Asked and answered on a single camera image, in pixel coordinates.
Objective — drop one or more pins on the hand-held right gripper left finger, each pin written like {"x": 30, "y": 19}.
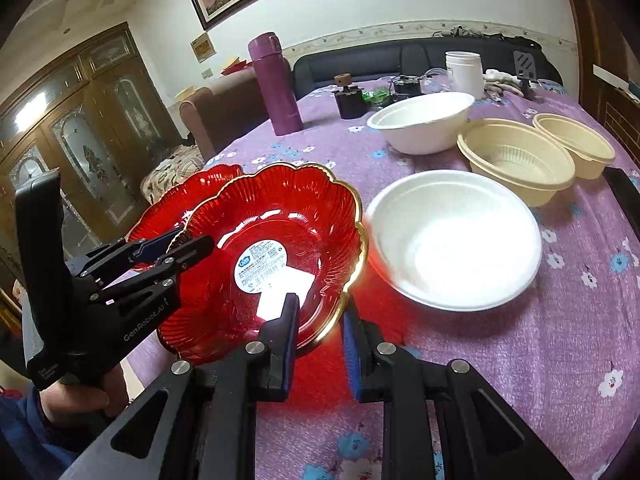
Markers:
{"x": 286, "y": 345}

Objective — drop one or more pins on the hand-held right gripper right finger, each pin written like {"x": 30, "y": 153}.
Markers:
{"x": 352, "y": 355}

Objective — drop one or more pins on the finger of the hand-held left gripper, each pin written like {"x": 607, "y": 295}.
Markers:
{"x": 190, "y": 252}
{"x": 155, "y": 247}

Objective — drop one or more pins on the large red glass plate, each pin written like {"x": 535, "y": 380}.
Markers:
{"x": 165, "y": 205}

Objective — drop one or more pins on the small red glass plate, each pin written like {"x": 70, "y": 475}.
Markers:
{"x": 280, "y": 210}

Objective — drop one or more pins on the white foam bowl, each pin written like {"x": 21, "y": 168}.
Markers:
{"x": 450, "y": 240}
{"x": 425, "y": 130}

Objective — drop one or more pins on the beige plastic bowl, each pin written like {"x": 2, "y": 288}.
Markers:
{"x": 510, "y": 160}
{"x": 575, "y": 140}

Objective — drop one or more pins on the person's left forearm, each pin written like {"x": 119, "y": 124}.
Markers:
{"x": 25, "y": 435}

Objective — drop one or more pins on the person's left hand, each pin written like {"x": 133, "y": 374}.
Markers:
{"x": 75, "y": 402}

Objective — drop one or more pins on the wooden glass-door cabinet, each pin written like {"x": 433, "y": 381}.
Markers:
{"x": 75, "y": 135}

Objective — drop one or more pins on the brown armchair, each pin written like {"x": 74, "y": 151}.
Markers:
{"x": 220, "y": 110}

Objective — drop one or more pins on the purple floral tablecloth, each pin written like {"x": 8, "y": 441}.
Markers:
{"x": 500, "y": 350}

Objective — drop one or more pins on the purple thermos bottle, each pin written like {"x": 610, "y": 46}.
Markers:
{"x": 275, "y": 90}

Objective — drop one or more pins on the red plastic basin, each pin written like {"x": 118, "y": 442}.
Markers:
{"x": 235, "y": 70}

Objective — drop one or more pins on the small framed picture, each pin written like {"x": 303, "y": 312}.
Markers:
{"x": 202, "y": 47}

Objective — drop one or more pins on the black motor with wooden spool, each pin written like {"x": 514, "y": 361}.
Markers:
{"x": 350, "y": 102}

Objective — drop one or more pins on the black leather sofa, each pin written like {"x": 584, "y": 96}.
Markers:
{"x": 350, "y": 60}

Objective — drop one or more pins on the white plastic jar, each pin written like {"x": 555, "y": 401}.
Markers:
{"x": 465, "y": 75}

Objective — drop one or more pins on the white cloth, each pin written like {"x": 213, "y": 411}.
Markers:
{"x": 500, "y": 82}

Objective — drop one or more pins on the grey perforated metal stand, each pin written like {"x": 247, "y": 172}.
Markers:
{"x": 525, "y": 62}

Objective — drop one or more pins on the brown tiled counter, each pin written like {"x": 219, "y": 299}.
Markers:
{"x": 617, "y": 100}

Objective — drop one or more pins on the wall outlet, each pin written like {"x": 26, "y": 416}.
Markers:
{"x": 208, "y": 73}

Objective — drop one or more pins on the wooden door frame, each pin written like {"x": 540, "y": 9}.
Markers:
{"x": 590, "y": 20}

